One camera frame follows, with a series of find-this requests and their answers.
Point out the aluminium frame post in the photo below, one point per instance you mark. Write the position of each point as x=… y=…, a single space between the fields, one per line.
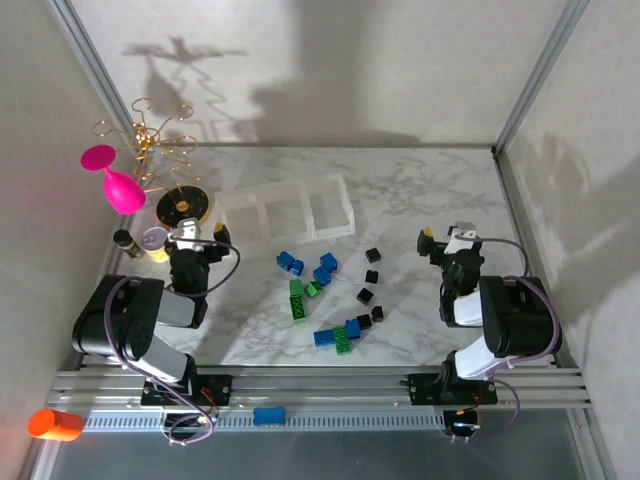
x=82 y=47
x=550 y=50

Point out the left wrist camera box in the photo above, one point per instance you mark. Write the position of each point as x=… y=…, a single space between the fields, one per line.
x=187 y=232

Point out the clear plastic container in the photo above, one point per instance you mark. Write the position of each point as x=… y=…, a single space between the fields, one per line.
x=240 y=220
x=330 y=207
x=285 y=212

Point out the blue bone-shaped toy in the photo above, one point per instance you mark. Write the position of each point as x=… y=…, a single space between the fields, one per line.
x=269 y=416

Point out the yellow tin can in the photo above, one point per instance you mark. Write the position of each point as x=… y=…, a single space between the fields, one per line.
x=156 y=250

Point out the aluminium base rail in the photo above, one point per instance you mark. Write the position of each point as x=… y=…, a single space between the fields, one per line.
x=320 y=387

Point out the small dark spice jar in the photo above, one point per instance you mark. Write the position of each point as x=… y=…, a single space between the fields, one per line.
x=125 y=241

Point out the aluminium back rail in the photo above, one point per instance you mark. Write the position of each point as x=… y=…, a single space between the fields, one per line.
x=350 y=145

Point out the long green lego brick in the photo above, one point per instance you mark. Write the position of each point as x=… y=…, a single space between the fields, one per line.
x=298 y=301

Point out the pink wine glass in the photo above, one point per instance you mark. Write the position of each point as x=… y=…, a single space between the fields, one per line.
x=122 y=192

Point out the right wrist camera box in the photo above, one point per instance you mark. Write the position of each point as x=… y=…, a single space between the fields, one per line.
x=457 y=243

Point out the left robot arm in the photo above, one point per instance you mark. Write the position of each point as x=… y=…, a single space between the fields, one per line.
x=135 y=325

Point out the orange cylinder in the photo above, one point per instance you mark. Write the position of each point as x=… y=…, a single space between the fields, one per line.
x=52 y=425

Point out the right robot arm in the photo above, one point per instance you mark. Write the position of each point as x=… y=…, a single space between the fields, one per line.
x=520 y=320

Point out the small green lego brick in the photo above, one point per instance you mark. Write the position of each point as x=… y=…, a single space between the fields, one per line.
x=314 y=289

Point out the black connector box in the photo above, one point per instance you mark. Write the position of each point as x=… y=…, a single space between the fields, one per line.
x=462 y=422
x=175 y=422

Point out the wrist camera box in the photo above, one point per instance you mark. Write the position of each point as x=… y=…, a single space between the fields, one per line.
x=457 y=243
x=187 y=232

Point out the small blue lego brick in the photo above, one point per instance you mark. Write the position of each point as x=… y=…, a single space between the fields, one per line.
x=298 y=268

